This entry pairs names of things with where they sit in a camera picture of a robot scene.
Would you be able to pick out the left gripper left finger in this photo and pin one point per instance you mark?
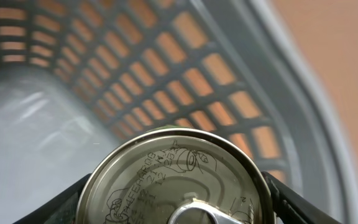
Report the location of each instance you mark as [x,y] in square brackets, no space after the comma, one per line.
[59,210]

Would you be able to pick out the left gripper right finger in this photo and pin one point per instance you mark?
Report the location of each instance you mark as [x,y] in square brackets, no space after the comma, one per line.
[292,208]

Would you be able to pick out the green labelled round container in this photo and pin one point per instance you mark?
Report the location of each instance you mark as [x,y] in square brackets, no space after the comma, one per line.
[149,177]

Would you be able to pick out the grey plastic mesh basket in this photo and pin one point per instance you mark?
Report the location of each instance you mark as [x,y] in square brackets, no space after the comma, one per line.
[80,78]

